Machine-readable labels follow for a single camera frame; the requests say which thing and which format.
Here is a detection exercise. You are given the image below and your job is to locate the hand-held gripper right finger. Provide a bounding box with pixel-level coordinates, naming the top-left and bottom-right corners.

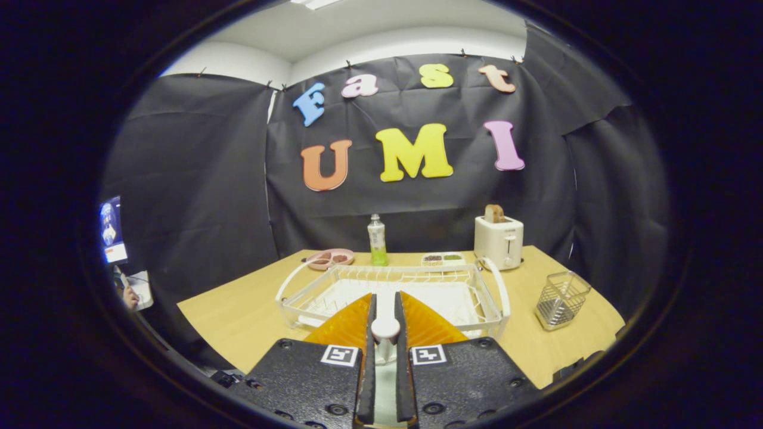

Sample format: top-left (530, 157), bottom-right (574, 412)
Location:
top-left (394, 291), bottom-right (541, 429)

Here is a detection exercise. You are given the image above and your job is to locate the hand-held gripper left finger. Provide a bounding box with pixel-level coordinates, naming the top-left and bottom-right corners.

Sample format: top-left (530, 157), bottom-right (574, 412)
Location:
top-left (229, 292), bottom-right (378, 429)

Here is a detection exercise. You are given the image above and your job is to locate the pale green plate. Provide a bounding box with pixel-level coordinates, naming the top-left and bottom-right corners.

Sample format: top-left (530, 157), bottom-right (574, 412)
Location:
top-left (374, 360), bottom-right (399, 425)

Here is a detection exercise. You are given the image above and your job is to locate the white wire dish rack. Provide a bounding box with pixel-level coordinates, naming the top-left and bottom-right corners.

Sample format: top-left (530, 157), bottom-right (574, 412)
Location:
top-left (275, 257), bottom-right (511, 341)

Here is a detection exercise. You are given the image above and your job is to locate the clear wire basket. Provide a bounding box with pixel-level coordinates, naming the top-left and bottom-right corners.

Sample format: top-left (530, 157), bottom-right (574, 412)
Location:
top-left (535, 271), bottom-right (592, 331)

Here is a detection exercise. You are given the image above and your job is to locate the pink plate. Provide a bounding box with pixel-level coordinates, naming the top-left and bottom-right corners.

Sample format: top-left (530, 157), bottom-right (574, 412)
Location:
top-left (305, 248), bottom-right (355, 271)

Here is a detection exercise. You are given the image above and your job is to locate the white drain tray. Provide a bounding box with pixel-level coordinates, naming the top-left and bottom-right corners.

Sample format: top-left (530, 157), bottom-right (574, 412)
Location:
top-left (298, 279), bottom-right (485, 338)

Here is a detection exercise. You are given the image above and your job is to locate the white divided snack tray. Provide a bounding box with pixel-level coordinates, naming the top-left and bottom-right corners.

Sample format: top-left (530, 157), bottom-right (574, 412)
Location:
top-left (421, 253), bottom-right (467, 268)

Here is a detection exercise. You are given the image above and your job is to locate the clear bottle green liquid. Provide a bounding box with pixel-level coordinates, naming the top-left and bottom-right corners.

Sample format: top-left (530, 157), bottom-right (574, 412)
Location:
top-left (367, 214), bottom-right (389, 266)

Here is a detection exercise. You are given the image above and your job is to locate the white toaster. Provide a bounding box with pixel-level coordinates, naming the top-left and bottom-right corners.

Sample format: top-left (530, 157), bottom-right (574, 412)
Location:
top-left (474, 216), bottom-right (525, 271)

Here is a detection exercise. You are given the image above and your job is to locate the white paper sheet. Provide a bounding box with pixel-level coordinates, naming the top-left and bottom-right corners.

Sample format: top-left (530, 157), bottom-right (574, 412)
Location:
top-left (128, 271), bottom-right (155, 312)

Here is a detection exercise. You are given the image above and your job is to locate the black backdrop cloth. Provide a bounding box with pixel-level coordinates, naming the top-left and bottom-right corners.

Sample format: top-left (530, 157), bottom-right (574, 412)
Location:
top-left (101, 24), bottom-right (671, 352)

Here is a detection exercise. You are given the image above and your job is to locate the computer monitor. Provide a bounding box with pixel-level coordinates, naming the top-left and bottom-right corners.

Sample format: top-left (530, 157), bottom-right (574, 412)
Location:
top-left (99, 196), bottom-right (129, 265)

